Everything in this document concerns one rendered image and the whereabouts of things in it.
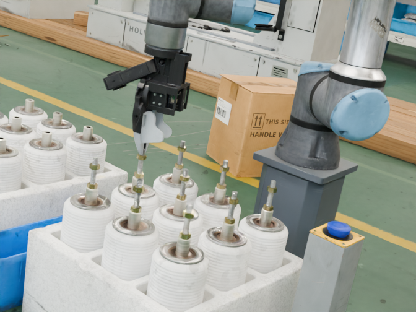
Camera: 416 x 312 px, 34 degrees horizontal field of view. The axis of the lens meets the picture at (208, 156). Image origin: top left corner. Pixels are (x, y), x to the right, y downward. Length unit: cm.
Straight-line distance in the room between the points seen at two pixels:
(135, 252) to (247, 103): 114
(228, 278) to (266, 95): 112
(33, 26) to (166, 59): 307
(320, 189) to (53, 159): 60
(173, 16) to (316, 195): 55
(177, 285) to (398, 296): 78
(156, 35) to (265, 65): 207
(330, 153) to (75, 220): 61
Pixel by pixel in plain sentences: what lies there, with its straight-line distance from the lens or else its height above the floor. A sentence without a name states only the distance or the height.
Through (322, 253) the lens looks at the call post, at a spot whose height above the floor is 29.
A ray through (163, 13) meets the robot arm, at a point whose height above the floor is 61.
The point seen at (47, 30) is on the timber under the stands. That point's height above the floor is 6.
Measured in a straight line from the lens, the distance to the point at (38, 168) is 153.
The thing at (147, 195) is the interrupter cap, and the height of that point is 25.
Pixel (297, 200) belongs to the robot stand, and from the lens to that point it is 153.
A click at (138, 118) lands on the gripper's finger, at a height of 41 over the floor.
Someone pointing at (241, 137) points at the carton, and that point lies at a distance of 225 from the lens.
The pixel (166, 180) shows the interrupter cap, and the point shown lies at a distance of 143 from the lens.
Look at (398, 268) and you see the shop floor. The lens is 190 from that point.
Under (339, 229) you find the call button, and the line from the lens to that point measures 115.
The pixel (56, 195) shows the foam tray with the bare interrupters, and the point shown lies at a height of 16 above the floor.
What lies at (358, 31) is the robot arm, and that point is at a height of 62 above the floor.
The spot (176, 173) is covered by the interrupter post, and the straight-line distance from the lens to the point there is 142.
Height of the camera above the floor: 75
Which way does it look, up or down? 18 degrees down
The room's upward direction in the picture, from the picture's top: 10 degrees clockwise
